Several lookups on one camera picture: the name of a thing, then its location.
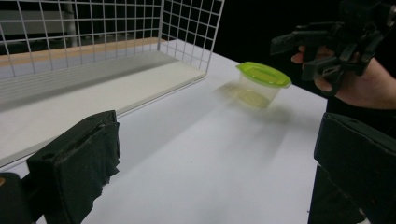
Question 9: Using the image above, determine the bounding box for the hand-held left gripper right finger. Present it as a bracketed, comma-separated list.
[313, 112, 396, 224]

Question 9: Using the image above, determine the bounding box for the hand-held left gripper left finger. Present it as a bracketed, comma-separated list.
[26, 109, 121, 224]

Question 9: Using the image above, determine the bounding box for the clear container with green lid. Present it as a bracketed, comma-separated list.
[235, 61, 293, 109]

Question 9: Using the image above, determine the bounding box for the light wooden board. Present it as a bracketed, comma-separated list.
[0, 36, 166, 68]

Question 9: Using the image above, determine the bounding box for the white wire rack shelf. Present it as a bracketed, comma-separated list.
[0, 0, 226, 169]

